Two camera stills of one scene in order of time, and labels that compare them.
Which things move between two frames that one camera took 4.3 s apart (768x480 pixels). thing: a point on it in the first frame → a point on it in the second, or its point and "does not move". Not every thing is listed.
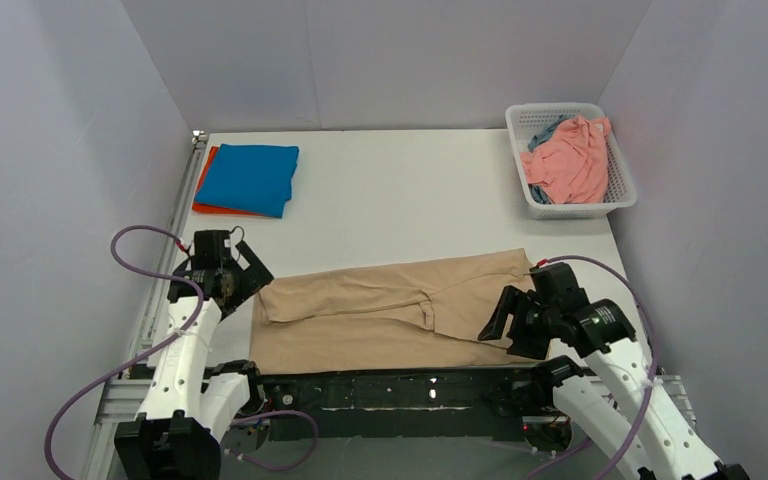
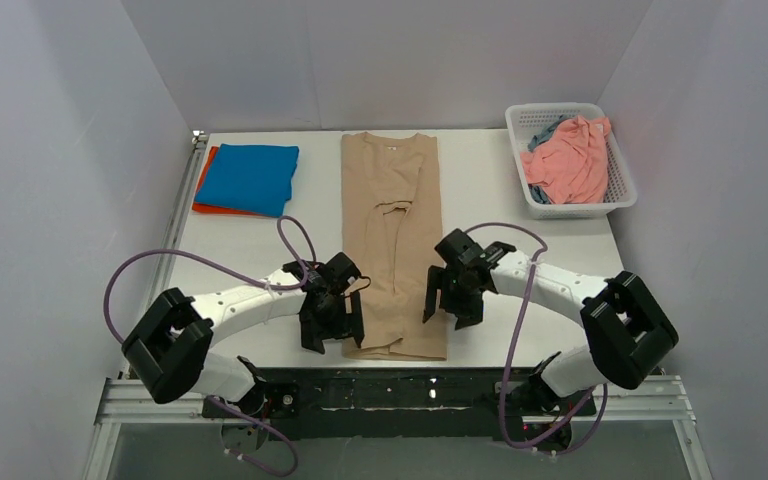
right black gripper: x=519 y=319 → x=455 y=294
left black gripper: x=242 y=273 → x=331 y=316
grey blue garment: x=544 y=135 does not move
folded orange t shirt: x=205 y=208 does not move
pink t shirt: x=572 y=164 does not move
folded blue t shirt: x=248 y=177 does not move
